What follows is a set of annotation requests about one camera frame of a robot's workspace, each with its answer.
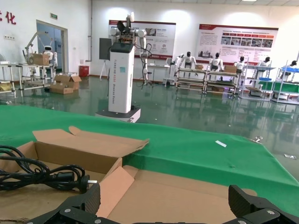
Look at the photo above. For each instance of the black display screen on stand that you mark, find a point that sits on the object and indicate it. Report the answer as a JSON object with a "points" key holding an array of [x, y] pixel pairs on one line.
{"points": [[105, 49]]}

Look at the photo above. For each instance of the white humanoid robot black head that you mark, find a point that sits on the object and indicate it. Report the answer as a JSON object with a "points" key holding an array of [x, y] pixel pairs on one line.
{"points": [[265, 62], [240, 64], [216, 61], [292, 63], [188, 60]]}

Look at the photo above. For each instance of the grey shelf rack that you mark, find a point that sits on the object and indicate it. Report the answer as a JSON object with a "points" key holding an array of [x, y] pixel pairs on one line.
{"points": [[257, 91]]}

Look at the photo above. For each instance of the shelf rack with green panel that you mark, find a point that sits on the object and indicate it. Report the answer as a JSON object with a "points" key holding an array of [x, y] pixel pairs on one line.
{"points": [[286, 87]]}

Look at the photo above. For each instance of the wall poster with robot photos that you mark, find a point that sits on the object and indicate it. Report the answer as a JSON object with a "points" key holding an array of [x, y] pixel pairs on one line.
{"points": [[163, 39]]}

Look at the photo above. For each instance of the white tower robot two arms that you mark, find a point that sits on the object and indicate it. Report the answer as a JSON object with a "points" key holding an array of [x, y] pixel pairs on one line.
{"points": [[121, 81]]}

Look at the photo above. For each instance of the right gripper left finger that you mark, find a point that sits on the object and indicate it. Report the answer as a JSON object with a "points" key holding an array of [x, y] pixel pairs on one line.
{"points": [[88, 205]]}

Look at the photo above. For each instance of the green exit sign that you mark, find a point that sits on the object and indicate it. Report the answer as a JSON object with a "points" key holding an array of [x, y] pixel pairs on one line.
{"points": [[54, 16]]}

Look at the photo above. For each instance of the white pipe rack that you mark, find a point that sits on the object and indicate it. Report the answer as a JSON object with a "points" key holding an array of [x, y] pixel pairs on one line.
{"points": [[28, 66]]}

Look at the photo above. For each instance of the open cardboard box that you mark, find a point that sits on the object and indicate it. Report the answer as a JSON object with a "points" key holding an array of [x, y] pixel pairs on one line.
{"points": [[77, 154], [67, 80]]}

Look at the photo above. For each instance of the white tape strip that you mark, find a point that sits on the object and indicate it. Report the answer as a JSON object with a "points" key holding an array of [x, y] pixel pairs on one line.
{"points": [[221, 144]]}

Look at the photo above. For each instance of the wide wall poster red header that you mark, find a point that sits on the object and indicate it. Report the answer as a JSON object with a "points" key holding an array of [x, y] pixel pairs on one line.
{"points": [[238, 39]]}

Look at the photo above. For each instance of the pipe work bench rack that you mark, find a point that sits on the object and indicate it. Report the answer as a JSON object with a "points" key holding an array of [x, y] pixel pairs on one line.
{"points": [[222, 81], [191, 80]]}

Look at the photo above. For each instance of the blue glass doorway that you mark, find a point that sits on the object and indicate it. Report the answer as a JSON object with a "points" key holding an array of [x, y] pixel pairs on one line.
{"points": [[58, 46]]}

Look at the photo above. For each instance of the long cardboard box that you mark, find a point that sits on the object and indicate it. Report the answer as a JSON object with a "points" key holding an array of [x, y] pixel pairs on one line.
{"points": [[230, 68]]}

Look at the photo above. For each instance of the flat closed cardboard box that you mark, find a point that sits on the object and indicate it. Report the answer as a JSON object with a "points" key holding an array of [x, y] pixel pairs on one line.
{"points": [[60, 89]]}

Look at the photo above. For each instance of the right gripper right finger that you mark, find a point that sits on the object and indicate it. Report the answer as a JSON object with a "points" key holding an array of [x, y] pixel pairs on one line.
{"points": [[240, 205]]}

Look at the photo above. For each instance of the green table cloth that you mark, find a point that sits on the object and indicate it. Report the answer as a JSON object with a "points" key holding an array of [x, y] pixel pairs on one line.
{"points": [[187, 149]]}

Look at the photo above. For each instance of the small cardboard box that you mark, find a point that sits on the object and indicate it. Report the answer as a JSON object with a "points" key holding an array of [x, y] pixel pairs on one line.
{"points": [[199, 67]]}

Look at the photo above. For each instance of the small white round-head robot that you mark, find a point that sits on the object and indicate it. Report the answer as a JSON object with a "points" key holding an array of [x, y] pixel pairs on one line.
{"points": [[47, 52]]}

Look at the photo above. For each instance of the cardboard box on rack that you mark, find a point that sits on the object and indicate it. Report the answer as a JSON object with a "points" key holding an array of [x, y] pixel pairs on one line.
{"points": [[38, 59]]}

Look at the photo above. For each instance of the red bin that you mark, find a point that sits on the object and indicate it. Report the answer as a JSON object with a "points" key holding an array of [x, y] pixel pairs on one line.
{"points": [[84, 71]]}

